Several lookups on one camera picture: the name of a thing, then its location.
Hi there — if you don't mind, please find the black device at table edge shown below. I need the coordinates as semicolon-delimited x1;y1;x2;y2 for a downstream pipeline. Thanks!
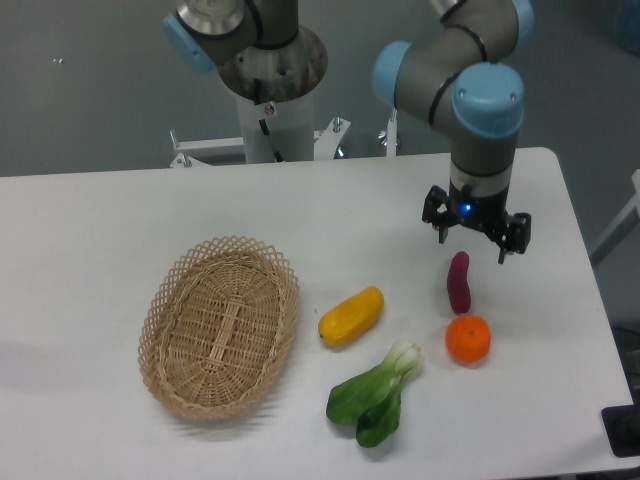
601;405;639;458

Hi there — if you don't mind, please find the orange mandarin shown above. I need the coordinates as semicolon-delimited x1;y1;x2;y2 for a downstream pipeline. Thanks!
445;315;492;363

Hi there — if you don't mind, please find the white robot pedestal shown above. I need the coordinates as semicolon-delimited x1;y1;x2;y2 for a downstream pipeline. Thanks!
217;25;330;164

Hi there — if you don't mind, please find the white metal base frame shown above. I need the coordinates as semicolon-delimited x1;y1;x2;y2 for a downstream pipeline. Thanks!
169;109;402;168

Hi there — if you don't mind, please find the purple sweet potato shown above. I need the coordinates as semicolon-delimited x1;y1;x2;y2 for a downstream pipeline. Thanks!
447;251;472;314

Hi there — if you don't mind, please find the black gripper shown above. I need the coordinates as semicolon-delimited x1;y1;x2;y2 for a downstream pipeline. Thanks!
422;177;531;264

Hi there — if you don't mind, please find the green bok choy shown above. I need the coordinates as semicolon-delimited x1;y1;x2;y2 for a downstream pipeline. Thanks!
325;340;424;448

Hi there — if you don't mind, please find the black cable on pedestal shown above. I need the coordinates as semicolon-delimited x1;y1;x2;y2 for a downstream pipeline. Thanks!
252;78;285;163

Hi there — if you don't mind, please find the white frame at right edge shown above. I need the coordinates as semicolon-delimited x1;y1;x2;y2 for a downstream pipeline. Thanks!
589;170;639;268

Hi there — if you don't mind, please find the yellow mango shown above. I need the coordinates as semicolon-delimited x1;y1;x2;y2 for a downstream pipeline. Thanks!
318;286;385;348

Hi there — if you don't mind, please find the woven wicker basket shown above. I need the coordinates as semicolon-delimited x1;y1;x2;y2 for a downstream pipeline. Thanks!
138;236;299;421

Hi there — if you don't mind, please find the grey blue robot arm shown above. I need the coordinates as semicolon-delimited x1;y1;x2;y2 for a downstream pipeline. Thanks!
163;1;534;255

